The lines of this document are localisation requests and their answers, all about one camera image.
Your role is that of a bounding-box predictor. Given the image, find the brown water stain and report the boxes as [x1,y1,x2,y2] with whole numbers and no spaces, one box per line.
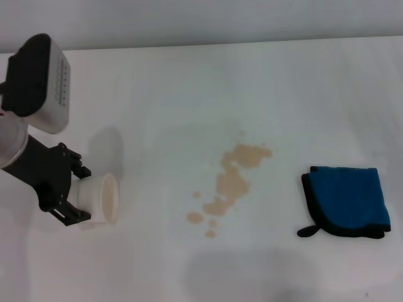
[185,143,274,239]

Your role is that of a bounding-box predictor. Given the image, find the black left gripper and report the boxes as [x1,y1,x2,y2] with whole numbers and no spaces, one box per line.
[1,135,92,227]

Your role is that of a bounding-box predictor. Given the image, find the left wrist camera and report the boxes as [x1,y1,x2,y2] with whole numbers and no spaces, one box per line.
[3,33,72,135]

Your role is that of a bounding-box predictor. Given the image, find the blue rag with black edge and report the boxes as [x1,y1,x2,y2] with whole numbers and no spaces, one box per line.
[297,165,392,239]

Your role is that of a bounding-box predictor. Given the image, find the white paper cup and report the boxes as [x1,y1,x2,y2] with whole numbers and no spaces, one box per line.
[74,172,121,232]

